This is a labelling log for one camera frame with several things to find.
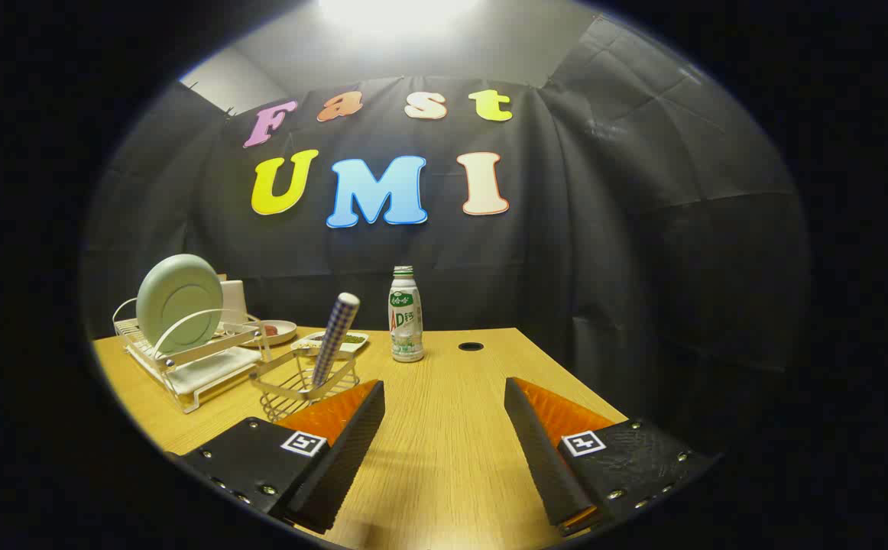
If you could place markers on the white green drink bottle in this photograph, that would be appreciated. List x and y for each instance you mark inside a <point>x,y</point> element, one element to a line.
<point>406,321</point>

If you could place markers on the white toaster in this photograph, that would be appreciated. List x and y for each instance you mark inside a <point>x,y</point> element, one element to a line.
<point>234,302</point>

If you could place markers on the pale green plate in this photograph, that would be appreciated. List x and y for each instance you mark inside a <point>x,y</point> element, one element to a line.
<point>176,302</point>

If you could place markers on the black backdrop cloth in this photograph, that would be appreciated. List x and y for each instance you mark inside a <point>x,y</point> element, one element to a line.
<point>566,267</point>

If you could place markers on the small grey round dish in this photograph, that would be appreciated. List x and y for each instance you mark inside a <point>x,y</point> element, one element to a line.
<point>285,330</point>

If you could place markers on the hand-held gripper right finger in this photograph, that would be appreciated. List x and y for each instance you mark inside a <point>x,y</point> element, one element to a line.
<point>539,458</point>

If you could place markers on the white divided dish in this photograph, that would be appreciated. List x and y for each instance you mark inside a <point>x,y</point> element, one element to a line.
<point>354,349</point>

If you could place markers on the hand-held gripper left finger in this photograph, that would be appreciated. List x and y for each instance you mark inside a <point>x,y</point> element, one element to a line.
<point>345,458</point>

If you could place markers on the red meat slice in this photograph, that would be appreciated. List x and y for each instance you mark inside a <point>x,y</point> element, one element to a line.
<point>270,331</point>

